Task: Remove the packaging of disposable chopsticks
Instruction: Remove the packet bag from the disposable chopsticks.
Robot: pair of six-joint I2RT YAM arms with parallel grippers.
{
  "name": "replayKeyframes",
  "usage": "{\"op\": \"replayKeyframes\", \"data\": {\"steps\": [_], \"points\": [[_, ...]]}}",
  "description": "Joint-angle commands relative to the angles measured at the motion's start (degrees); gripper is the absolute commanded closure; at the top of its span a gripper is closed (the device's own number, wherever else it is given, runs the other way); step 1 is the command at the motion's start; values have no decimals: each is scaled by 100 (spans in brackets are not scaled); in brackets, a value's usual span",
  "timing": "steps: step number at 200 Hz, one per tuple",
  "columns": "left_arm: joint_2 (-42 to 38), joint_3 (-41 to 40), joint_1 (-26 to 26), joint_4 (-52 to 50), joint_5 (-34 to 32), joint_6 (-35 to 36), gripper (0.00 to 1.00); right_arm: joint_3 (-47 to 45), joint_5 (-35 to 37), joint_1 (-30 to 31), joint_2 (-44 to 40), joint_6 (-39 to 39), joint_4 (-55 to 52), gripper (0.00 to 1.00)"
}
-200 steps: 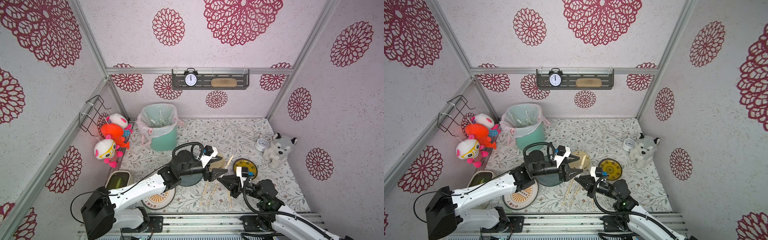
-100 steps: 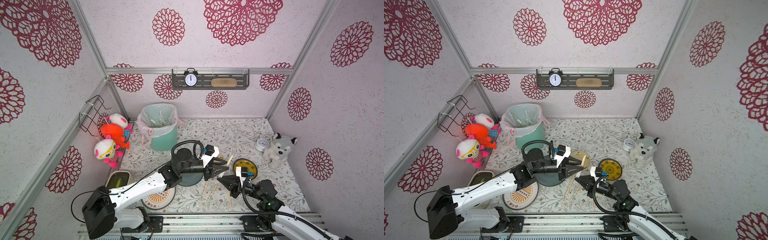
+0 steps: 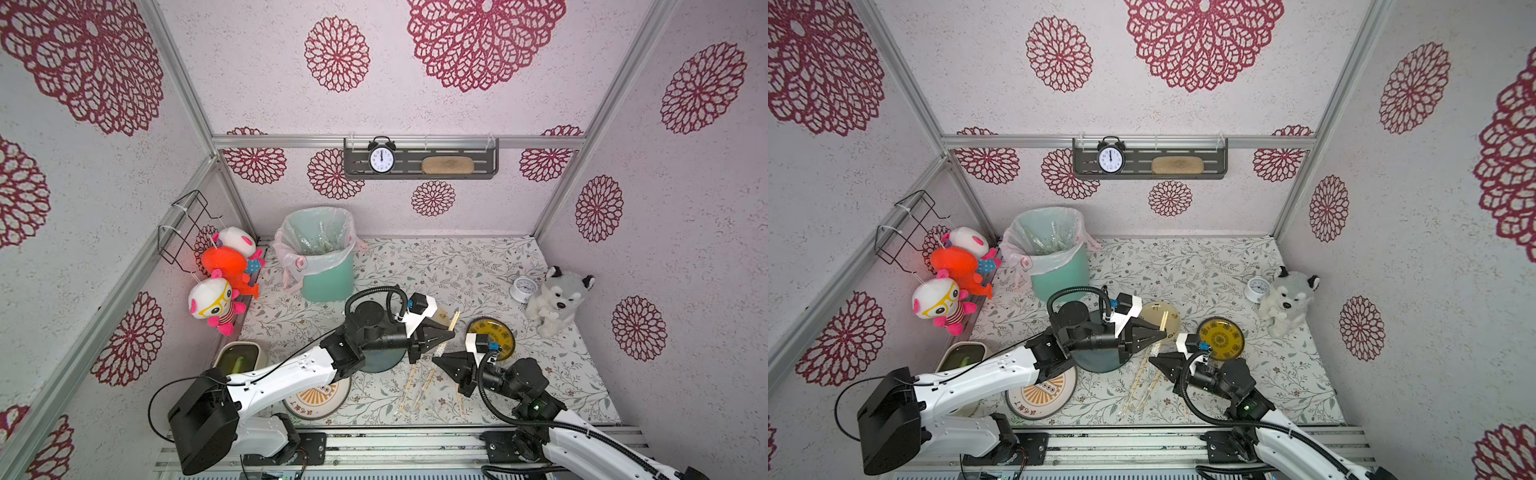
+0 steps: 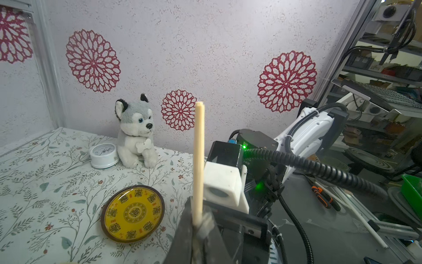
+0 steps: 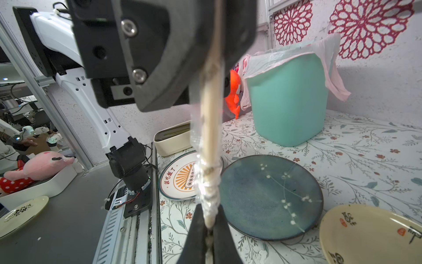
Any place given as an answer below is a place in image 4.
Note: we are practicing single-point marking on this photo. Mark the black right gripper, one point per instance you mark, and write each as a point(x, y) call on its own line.
point(249, 238)

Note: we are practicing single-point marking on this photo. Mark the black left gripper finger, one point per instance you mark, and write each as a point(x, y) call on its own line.
point(198, 245)

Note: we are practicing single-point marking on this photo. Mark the disposable chopsticks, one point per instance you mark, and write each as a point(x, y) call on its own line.
point(198, 165)

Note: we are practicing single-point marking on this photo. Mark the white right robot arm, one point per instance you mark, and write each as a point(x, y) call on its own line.
point(247, 173)

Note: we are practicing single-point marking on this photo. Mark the yellow patterned plate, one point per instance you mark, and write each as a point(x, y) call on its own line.
point(132, 214)

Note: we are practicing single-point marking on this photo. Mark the grey husky plush dog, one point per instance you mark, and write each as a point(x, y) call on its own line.
point(135, 136)

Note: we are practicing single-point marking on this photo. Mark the small white round timer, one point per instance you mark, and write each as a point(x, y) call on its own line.
point(103, 155)

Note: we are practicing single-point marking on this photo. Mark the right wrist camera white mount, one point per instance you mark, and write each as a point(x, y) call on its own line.
point(225, 176)

